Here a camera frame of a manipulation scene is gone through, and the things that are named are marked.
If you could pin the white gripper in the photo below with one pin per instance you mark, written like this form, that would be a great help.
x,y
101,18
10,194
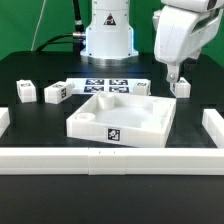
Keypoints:
x,y
177,38

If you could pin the white square tabletop tray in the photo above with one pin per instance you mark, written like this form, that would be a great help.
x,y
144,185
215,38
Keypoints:
x,y
123,119

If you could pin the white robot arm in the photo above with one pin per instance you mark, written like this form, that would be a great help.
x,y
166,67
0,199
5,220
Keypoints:
x,y
110,38

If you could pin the white right fence piece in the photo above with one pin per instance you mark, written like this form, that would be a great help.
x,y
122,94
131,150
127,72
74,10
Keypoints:
x,y
213,123

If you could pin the white fence piece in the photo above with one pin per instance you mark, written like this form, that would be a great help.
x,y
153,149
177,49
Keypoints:
x,y
4,119
213,123

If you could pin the white marker tag sheet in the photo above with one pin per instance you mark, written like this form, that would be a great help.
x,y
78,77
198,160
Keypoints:
x,y
93,85

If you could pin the white front fence bar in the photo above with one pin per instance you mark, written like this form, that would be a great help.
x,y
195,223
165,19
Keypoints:
x,y
111,161

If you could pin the white left fence piece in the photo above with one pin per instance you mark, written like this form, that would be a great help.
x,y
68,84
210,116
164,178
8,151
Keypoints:
x,y
4,119

